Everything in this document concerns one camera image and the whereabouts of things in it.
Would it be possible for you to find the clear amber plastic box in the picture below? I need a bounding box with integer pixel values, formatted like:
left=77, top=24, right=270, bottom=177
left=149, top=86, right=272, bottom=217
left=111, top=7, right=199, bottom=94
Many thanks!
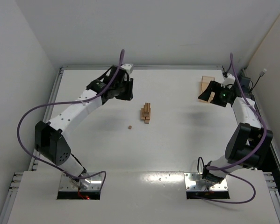
left=199, top=76, right=215, bottom=103

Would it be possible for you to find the grooved wood block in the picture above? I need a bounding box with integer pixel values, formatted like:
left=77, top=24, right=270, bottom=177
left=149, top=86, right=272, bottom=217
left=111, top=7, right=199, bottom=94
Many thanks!
left=144, top=102, right=151, bottom=114

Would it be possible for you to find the small wood cube block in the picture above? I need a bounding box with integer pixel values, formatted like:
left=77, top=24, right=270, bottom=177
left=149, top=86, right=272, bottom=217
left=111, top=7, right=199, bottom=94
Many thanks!
left=142, top=112, right=151, bottom=117

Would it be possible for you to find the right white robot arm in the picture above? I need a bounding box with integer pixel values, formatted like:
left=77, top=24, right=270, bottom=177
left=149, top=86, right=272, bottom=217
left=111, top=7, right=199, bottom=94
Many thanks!
left=198, top=72, right=273, bottom=184

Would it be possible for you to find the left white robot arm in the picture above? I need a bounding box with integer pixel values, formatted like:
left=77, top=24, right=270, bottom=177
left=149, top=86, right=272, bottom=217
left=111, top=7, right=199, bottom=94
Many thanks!
left=35, top=64, right=133, bottom=189

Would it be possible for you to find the black wall cable with plug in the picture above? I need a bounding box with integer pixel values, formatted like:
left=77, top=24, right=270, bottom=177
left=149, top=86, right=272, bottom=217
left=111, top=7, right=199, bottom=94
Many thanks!
left=251, top=68, right=267, bottom=91

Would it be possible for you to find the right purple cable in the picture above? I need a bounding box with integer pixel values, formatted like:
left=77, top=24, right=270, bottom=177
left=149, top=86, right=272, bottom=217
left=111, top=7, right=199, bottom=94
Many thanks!
left=194, top=53, right=268, bottom=203

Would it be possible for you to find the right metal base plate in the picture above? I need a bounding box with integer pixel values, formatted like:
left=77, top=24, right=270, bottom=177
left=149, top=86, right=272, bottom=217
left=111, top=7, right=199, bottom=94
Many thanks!
left=184, top=172, right=228, bottom=193

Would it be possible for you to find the metal base plate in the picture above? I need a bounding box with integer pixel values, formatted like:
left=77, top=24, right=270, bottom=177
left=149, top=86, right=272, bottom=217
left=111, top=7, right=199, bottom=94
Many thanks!
left=184, top=172, right=228, bottom=193
left=58, top=174, right=103, bottom=192

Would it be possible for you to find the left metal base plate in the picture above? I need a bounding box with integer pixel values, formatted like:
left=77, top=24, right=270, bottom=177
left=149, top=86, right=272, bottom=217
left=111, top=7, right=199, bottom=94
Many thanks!
left=58, top=174, right=103, bottom=192

